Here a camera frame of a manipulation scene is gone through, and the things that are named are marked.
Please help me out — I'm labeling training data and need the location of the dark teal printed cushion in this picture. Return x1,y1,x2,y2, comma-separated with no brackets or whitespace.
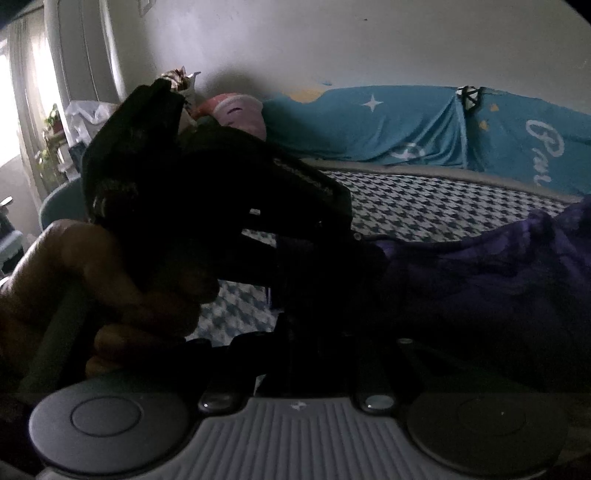
39,178,89,232

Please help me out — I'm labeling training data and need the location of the teal script-print cushion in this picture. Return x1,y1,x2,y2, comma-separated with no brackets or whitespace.
462,88,591,197

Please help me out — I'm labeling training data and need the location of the sheer window curtain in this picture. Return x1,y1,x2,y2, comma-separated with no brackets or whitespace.
8,18,52,185

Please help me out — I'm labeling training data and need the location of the green potted plant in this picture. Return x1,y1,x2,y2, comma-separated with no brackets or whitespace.
36,104,69,182

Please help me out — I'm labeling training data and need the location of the black white patterned cloth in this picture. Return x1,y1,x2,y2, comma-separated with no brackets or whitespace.
455,85,484,112

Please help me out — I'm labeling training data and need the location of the teal star-print cushion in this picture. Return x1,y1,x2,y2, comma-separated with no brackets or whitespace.
262,85,469,168

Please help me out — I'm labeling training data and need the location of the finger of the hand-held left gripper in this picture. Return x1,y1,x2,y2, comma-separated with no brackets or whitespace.
222,226,389,289
249,143,355,234

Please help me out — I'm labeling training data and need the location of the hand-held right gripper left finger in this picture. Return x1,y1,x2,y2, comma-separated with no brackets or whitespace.
185,323,296,414

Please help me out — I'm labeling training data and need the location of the person's left hand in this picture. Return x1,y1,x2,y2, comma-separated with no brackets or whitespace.
0,219,221,385

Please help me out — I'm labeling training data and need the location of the purple moon plush pillow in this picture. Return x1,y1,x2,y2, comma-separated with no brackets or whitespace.
191,93,269,140

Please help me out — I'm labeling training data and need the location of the purple floral garment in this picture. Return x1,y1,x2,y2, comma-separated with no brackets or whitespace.
268,196,591,393

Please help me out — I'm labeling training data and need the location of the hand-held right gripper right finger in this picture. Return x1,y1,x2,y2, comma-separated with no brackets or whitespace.
351,338,462,412

